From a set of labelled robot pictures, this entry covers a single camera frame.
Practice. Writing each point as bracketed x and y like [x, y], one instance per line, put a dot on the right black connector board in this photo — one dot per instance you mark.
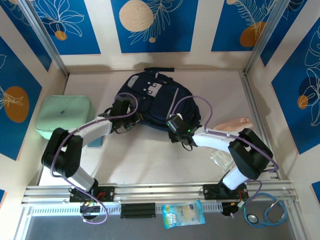
[228, 208]

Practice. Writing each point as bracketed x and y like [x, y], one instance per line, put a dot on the grey metal panel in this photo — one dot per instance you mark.
[125, 230]

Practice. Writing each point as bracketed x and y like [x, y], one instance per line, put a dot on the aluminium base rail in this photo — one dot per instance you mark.
[162, 191]

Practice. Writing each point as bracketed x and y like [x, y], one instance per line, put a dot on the right aluminium frame post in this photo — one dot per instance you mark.
[265, 37]

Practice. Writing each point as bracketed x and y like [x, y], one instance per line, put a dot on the small teal box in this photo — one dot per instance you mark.
[96, 143]

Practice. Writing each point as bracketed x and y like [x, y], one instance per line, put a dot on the black connector board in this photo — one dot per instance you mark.
[87, 207]
[228, 208]

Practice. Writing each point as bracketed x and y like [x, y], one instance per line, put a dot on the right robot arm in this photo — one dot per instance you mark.
[250, 152]

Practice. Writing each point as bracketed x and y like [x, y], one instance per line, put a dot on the black ribbed block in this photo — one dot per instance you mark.
[138, 210]

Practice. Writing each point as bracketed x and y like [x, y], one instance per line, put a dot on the navy blue student backpack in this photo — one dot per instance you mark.
[155, 105]

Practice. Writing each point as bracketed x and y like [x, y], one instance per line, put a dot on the clear plastic bag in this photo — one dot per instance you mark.
[221, 161]

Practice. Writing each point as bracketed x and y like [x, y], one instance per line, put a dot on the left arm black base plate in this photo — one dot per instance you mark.
[107, 193]

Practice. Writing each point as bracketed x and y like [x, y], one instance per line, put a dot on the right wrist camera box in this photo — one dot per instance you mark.
[175, 115]

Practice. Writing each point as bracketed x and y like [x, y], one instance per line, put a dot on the mint green lunch bag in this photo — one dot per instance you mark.
[60, 112]

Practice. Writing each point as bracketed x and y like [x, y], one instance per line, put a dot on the left black connector board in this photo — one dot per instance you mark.
[87, 207]

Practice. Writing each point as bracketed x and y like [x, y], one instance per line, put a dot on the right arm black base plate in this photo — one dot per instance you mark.
[210, 192]

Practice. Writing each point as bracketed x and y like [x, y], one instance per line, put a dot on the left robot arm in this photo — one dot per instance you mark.
[65, 152]

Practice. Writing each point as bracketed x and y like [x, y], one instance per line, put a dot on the blue stethoscope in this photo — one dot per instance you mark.
[253, 218]

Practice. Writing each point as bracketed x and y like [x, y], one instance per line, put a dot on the blue snack packet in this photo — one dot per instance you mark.
[182, 213]

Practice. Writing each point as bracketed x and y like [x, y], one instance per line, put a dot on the left aluminium frame post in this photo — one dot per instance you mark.
[42, 35]

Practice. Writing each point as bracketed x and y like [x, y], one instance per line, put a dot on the aluminium frame post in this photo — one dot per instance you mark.
[42, 35]
[265, 37]

